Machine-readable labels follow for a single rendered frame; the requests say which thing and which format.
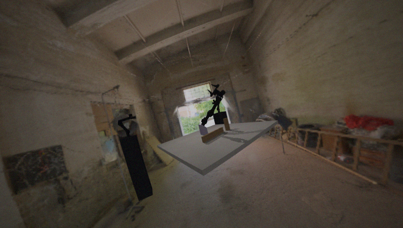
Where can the wooden post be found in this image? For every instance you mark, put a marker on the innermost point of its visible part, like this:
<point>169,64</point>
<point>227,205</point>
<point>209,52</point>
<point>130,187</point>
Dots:
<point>226,123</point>

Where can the brown wooden board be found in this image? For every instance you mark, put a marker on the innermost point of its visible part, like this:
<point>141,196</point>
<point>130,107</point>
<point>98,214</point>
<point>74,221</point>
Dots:
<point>211,135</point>

